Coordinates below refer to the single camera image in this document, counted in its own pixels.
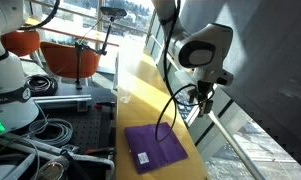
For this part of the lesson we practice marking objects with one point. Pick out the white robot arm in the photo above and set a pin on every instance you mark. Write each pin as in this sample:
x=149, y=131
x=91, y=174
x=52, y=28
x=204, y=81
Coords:
x=203, y=51

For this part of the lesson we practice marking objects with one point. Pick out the silver aluminium rail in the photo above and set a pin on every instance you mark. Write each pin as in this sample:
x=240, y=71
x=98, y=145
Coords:
x=62, y=98

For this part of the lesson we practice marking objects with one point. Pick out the clear plastic cup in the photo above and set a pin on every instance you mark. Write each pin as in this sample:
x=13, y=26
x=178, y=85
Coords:
x=125, y=93

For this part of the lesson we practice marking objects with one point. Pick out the orange chair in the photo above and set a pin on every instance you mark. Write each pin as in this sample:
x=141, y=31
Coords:
x=62, y=60
x=21, y=43

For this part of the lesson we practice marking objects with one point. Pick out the purple covered book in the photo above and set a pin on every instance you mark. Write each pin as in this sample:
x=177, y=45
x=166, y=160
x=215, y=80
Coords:
x=147, y=153

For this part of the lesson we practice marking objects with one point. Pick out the dark roller window blind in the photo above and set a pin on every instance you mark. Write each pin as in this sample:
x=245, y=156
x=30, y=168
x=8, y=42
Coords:
x=265, y=59

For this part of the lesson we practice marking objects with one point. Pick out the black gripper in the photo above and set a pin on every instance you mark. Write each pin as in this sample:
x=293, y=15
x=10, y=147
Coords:
x=200, y=93

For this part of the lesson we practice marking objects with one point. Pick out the black perforated robot table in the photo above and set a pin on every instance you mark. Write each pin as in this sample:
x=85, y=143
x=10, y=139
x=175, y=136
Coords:
x=81, y=129

